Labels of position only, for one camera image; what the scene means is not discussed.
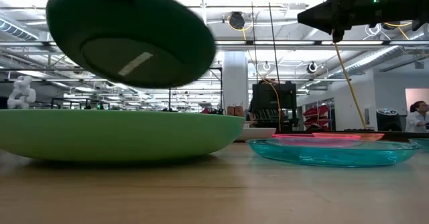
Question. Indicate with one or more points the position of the light green plastic plate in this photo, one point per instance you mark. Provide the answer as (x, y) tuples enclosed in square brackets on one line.
[(117, 133)]

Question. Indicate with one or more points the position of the brown cardboard boxes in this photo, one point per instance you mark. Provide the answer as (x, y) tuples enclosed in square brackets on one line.
[(235, 111)]

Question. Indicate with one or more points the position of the pale pink plastic plate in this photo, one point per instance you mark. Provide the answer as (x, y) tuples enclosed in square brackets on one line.
[(254, 134)]

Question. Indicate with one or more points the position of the white building column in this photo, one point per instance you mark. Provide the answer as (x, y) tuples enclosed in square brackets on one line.
[(235, 83)]

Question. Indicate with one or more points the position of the large green bowl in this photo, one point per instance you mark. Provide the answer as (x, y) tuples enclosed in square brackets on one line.
[(100, 26)]

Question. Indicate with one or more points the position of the clear pink plastic plate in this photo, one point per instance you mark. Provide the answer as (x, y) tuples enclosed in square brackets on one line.
[(301, 137)]

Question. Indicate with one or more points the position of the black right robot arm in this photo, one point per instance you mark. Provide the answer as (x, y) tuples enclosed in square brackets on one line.
[(422, 6)]

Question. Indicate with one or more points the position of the red storage bins shelf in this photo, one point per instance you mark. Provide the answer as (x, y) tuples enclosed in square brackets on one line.
[(316, 115)]

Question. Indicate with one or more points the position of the black equipment cart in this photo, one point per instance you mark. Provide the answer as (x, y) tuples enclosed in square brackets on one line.
[(268, 100)]

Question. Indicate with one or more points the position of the black cylindrical bin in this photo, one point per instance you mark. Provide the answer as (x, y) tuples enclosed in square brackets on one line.
[(388, 120)]

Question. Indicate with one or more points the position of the white robot figure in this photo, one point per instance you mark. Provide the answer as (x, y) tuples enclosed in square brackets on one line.
[(21, 95)]

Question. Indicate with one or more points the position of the clear orange plastic plate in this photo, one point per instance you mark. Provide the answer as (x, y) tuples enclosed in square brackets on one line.
[(370, 136)]

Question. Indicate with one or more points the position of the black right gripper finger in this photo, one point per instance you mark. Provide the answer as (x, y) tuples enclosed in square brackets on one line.
[(325, 14)]

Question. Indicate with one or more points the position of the person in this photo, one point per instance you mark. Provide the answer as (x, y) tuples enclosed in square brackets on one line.
[(417, 118)]

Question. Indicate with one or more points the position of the clear teal plastic plate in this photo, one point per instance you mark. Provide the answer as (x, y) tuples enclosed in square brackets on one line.
[(335, 155), (421, 143)]

